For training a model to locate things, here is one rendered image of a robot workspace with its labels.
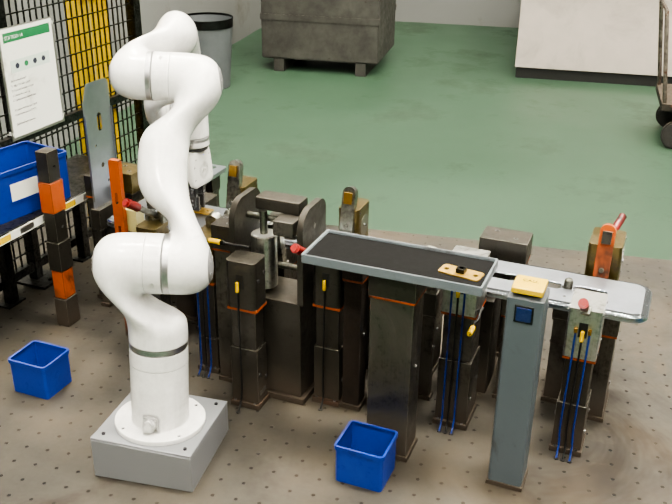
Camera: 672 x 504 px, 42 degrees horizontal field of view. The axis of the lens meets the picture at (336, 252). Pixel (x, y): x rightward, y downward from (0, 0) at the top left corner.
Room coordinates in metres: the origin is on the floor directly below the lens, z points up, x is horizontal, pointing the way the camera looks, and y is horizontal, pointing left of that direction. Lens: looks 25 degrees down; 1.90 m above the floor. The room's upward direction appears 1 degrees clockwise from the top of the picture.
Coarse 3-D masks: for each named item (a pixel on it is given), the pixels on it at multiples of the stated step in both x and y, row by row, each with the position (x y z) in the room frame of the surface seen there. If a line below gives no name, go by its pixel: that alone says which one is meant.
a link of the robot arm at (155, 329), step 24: (120, 240) 1.52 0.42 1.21; (144, 240) 1.53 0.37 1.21; (96, 264) 1.50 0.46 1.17; (120, 264) 1.49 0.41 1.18; (144, 264) 1.49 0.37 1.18; (120, 288) 1.48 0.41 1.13; (144, 288) 1.49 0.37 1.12; (144, 312) 1.50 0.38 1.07; (168, 312) 1.53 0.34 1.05; (144, 336) 1.48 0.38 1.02; (168, 336) 1.49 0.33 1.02
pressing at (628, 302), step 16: (224, 208) 2.21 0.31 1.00; (112, 224) 2.09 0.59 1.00; (288, 240) 2.00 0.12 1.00; (496, 272) 1.84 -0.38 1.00; (512, 272) 1.83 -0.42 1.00; (528, 272) 1.83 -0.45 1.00; (544, 272) 1.83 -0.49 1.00; (560, 272) 1.84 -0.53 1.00; (496, 288) 1.75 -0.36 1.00; (560, 288) 1.75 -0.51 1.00; (592, 288) 1.76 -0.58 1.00; (608, 288) 1.76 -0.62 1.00; (624, 288) 1.76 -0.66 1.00; (640, 288) 1.76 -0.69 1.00; (560, 304) 1.67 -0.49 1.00; (608, 304) 1.68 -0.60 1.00; (624, 304) 1.68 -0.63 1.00; (640, 304) 1.68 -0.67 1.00; (624, 320) 1.62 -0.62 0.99; (640, 320) 1.62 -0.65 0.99
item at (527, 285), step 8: (520, 280) 1.47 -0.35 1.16; (528, 280) 1.47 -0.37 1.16; (536, 280) 1.47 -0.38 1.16; (544, 280) 1.47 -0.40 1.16; (512, 288) 1.45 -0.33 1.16; (520, 288) 1.44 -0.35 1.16; (528, 288) 1.44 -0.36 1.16; (536, 288) 1.44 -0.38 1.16; (544, 288) 1.44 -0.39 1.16; (536, 296) 1.43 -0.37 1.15
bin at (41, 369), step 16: (16, 352) 1.79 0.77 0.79; (32, 352) 1.83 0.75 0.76; (48, 352) 1.83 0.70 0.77; (64, 352) 1.79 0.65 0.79; (16, 368) 1.75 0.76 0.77; (32, 368) 1.73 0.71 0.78; (48, 368) 1.73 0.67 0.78; (64, 368) 1.78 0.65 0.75; (16, 384) 1.75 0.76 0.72; (32, 384) 1.73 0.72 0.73; (48, 384) 1.73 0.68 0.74; (64, 384) 1.78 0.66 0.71
